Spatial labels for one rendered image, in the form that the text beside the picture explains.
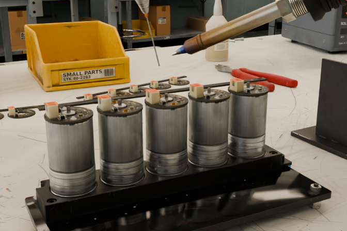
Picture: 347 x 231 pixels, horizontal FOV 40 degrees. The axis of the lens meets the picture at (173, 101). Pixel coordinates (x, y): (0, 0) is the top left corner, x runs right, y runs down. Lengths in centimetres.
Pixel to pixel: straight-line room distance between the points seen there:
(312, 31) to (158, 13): 415
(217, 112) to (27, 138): 18
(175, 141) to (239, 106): 5
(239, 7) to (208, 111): 579
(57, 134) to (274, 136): 21
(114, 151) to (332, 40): 54
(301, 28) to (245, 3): 530
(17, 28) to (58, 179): 411
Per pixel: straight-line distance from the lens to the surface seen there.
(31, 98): 52
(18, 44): 437
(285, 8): 23
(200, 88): 27
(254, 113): 29
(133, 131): 25
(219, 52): 67
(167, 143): 27
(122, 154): 26
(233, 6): 599
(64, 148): 25
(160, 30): 493
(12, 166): 35
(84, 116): 25
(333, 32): 75
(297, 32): 83
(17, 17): 434
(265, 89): 30
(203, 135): 28
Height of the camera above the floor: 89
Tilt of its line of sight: 17 degrees down
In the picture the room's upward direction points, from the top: straight up
